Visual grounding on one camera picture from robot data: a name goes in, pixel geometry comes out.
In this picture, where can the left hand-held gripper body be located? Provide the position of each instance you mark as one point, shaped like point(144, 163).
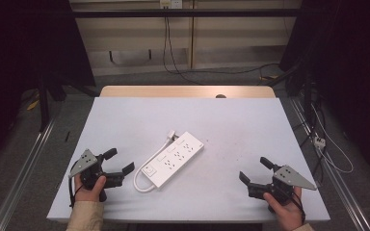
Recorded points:
point(87, 161)

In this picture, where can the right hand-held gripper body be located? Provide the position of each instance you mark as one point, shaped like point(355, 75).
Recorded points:
point(290, 178)

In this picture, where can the white power strip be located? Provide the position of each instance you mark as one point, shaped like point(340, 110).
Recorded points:
point(176, 157)

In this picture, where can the person's left hand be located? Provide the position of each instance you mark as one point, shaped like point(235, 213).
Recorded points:
point(88, 194)

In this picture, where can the person's right hand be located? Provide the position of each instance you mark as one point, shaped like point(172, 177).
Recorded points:
point(287, 216)

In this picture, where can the white table mat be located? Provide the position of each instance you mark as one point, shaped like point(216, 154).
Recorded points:
point(237, 128)

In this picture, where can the white plug adapter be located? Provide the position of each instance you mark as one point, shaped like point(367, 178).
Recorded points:
point(319, 141)

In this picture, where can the light wooden table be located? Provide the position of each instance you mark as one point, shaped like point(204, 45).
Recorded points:
point(157, 91)

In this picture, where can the yellow floor tape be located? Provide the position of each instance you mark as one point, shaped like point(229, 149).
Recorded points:
point(33, 104)

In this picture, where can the dark round table grommet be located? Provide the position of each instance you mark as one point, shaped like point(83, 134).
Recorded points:
point(220, 96)

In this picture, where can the black curtain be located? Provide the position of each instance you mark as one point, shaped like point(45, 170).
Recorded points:
point(19, 48)
point(350, 64)

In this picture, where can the black horizontal metal bar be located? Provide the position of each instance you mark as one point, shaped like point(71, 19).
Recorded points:
point(205, 12)

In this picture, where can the aluminium floor rail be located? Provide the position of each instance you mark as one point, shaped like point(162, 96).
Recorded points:
point(334, 173)
point(22, 170)

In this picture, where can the white wall socket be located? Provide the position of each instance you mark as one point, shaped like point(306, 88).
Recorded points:
point(171, 3)

